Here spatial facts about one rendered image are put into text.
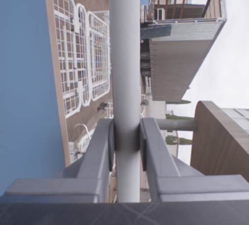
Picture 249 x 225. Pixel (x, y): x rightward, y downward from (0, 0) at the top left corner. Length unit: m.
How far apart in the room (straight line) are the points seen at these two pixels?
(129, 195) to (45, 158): 0.08
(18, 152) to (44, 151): 0.03
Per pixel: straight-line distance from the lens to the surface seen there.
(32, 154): 0.19
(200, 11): 12.11
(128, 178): 0.17
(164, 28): 8.20
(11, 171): 0.21
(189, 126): 9.82
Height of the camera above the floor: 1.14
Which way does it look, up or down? 10 degrees down
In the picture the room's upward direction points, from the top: 91 degrees clockwise
